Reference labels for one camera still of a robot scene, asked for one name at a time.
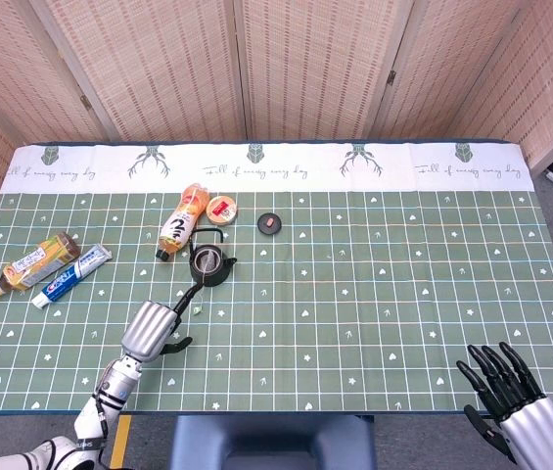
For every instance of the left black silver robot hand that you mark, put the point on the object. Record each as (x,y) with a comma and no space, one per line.
(146,330)

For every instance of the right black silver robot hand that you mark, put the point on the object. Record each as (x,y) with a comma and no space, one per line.
(530,421)

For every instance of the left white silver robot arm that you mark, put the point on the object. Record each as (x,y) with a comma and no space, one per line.
(114,387)

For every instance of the blue robot base seat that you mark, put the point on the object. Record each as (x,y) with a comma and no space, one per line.
(271,443)

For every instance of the black cast iron teapot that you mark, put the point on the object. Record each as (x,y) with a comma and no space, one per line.
(217,279)

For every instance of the tea bottle with yellow cap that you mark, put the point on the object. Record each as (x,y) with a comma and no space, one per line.
(36,262)

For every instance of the black teapot lid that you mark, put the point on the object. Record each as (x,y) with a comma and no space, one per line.
(269,224)

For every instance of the blue white toothpaste tube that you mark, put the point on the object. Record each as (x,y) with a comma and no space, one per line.
(68,279)

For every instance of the yellow floor tape strip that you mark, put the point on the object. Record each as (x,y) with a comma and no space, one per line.
(122,433)

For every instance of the orange juice plastic bottle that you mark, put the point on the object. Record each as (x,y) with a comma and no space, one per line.
(180,225)

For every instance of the round orange tin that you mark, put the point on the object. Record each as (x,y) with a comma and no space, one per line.
(221,210)

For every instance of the green grid tablecloth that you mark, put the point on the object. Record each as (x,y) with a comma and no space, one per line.
(354,303)

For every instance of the bamboo folding screen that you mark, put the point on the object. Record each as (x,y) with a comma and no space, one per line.
(168,68)

